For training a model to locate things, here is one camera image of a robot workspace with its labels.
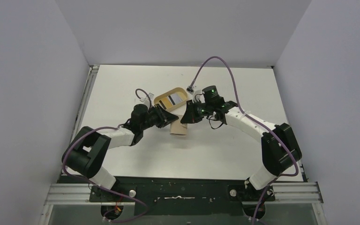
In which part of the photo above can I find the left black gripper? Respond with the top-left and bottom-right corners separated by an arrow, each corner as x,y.
141,104 -> 178,131

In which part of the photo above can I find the beige leather card holder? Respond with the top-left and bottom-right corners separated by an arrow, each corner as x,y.
170,120 -> 188,136

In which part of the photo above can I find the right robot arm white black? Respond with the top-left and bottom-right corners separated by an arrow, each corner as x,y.
181,85 -> 302,200

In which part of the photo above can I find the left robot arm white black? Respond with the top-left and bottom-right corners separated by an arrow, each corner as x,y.
62,104 -> 179,201

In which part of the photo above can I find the yellow card with black stripe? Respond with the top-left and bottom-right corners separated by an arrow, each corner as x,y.
158,97 -> 174,110

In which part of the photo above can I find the grey card with black stripe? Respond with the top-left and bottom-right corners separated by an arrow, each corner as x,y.
168,92 -> 185,106

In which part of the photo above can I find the beige oval tray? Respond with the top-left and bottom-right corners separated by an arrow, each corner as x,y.
154,87 -> 188,112

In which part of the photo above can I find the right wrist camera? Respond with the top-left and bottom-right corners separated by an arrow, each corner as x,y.
186,86 -> 203,103

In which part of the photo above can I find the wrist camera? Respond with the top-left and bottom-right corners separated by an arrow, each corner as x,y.
186,86 -> 203,103
139,92 -> 155,103

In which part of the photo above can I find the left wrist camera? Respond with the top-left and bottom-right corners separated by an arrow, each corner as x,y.
139,92 -> 155,103

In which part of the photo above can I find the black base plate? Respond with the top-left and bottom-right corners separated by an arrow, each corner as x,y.
58,174 -> 277,217

